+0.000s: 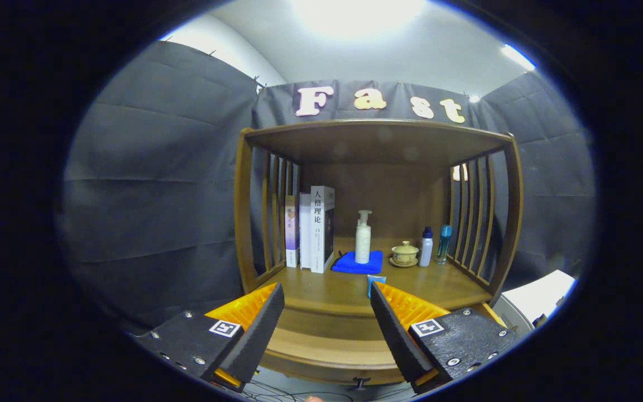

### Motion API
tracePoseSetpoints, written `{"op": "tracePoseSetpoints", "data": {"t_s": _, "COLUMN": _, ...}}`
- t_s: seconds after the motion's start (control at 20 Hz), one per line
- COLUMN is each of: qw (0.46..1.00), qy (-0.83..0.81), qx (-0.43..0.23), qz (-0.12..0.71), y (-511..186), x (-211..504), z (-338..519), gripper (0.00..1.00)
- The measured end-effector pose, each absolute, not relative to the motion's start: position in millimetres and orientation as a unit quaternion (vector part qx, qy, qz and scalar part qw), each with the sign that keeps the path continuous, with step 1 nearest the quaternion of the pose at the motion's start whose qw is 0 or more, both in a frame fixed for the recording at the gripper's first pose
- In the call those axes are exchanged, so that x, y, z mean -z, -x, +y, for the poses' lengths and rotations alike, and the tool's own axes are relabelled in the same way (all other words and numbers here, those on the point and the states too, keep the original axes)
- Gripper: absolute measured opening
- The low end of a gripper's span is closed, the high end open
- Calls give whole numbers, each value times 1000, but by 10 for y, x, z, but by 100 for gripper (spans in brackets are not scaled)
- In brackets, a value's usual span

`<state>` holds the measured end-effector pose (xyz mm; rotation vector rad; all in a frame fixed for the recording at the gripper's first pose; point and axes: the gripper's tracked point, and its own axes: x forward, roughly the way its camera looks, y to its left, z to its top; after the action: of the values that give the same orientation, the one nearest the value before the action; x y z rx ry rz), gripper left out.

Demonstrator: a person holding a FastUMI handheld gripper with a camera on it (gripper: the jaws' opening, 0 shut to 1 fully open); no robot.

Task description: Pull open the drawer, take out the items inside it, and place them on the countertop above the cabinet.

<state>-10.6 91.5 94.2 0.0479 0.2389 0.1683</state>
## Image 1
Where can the clear blue bottle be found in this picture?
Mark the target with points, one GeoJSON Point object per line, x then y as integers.
{"type": "Point", "coordinates": [443, 248]}

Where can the thick white book with portrait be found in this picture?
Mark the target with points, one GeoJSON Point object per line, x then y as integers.
{"type": "Point", "coordinates": [318, 234]}

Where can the purple book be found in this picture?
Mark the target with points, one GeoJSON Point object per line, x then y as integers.
{"type": "Point", "coordinates": [292, 234]}

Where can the wooden countertop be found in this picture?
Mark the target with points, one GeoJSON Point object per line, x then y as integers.
{"type": "Point", "coordinates": [327, 290]}

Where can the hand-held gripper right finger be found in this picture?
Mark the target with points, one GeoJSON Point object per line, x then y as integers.
{"type": "Point", "coordinates": [397, 332]}

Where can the white appliance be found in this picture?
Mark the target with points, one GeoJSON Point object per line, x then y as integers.
{"type": "Point", "coordinates": [533, 301]}

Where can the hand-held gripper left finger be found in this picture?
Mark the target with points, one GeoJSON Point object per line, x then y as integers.
{"type": "Point", "coordinates": [254, 335]}

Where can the wooden cabinet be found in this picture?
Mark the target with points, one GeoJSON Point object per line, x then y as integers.
{"type": "Point", "coordinates": [377, 142]}

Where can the white pump bottle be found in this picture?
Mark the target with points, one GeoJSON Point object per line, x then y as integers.
{"type": "Point", "coordinates": [363, 243]}

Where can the beige lidded tea cup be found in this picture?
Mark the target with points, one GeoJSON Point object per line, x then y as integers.
{"type": "Point", "coordinates": [405, 254]}

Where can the blue folded cloth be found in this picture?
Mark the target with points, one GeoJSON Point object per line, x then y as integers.
{"type": "Point", "coordinates": [349, 267]}

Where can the thin white book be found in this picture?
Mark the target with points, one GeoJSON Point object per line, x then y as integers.
{"type": "Point", "coordinates": [305, 234]}

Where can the white bottle with blue cap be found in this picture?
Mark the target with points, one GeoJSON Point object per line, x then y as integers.
{"type": "Point", "coordinates": [426, 251]}

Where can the beige saucer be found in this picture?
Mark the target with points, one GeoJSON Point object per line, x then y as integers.
{"type": "Point", "coordinates": [403, 264]}

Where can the rectangular ceiling light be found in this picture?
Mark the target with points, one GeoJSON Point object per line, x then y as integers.
{"type": "Point", "coordinates": [518, 57]}

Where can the blue squeeze tube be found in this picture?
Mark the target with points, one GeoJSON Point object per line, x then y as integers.
{"type": "Point", "coordinates": [374, 282]}

